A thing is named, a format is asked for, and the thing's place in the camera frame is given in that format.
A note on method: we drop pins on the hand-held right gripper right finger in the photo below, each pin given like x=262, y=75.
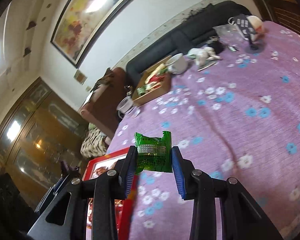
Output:
x=177, y=175

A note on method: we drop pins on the clear plastic cup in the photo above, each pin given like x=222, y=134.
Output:
x=126, y=105

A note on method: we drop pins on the wooden door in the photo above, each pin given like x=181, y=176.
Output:
x=282, y=12

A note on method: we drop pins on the green snack packet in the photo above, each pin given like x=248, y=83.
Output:
x=152, y=152

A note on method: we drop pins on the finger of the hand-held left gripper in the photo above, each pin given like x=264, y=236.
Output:
x=55, y=188

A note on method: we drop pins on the black leather sofa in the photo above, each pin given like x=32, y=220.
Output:
x=165, y=42

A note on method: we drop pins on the brown cloth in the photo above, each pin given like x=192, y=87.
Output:
x=106, y=78

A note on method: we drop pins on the clear plastic bag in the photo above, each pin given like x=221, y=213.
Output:
x=225, y=31

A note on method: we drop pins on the wooden wardrobe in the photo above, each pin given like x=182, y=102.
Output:
x=40, y=135

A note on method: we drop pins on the red shallow box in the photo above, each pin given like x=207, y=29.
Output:
x=127, y=215

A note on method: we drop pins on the brown armchair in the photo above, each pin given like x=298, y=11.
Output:
x=107, y=100

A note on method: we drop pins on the pile of assorted snack packets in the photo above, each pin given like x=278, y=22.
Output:
x=153, y=77

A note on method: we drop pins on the white mug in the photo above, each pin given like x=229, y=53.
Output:
x=178, y=63

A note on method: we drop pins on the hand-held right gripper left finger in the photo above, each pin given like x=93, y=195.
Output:
x=130, y=175

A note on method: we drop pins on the framed painting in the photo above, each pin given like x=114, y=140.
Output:
x=90, y=15

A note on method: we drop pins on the purple floral tablecloth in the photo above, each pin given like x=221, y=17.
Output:
x=227, y=130

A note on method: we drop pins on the cardboard box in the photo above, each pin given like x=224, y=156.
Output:
x=155, y=93

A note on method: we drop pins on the small lighter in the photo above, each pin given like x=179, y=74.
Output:
x=232, y=48

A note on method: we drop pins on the small black pouch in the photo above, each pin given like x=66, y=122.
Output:
x=216, y=46

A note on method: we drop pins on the wall socket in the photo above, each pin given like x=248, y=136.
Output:
x=88, y=88

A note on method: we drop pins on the orange wall sign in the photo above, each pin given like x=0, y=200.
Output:
x=80, y=77

